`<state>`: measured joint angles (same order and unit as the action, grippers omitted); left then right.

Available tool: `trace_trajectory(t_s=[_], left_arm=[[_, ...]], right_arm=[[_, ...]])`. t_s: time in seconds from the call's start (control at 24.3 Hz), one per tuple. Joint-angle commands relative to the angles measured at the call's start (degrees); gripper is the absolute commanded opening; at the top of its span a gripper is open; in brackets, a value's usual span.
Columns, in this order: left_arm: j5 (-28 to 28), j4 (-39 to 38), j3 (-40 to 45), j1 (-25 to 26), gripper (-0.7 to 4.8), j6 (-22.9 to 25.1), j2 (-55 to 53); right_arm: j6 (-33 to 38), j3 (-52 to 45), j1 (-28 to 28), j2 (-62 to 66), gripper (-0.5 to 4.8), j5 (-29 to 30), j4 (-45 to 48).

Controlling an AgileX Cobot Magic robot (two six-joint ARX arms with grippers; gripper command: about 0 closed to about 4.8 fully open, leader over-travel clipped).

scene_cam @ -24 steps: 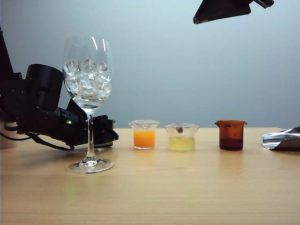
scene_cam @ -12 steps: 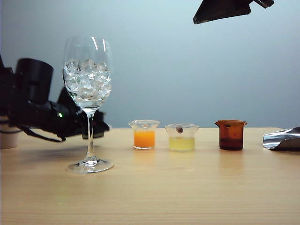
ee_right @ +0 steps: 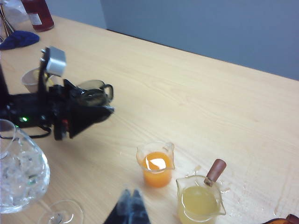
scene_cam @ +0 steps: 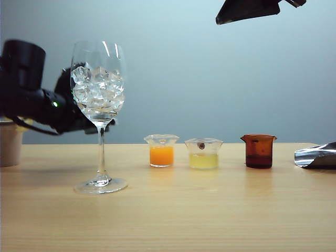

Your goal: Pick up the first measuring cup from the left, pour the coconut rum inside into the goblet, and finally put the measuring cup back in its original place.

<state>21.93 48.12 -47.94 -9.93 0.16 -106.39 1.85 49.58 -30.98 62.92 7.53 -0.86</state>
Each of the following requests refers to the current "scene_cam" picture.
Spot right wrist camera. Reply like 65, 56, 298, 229
285, 0, 308, 8

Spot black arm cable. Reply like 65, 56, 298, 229
10, 114, 60, 137

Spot measuring cup with orange juice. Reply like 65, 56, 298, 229
143, 134, 180, 169

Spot beige paper cup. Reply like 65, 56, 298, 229
0, 120, 23, 167

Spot clear stemmed wine glass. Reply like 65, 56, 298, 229
70, 40, 129, 195

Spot clear ice cubes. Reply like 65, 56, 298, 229
71, 66, 126, 111

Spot amber brown glass measuring cup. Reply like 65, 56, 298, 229
240, 134, 278, 170

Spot measuring cup with yellow juice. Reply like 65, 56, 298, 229
184, 138, 224, 170

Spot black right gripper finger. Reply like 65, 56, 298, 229
215, 0, 281, 26

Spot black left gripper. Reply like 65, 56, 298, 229
43, 67, 117, 135

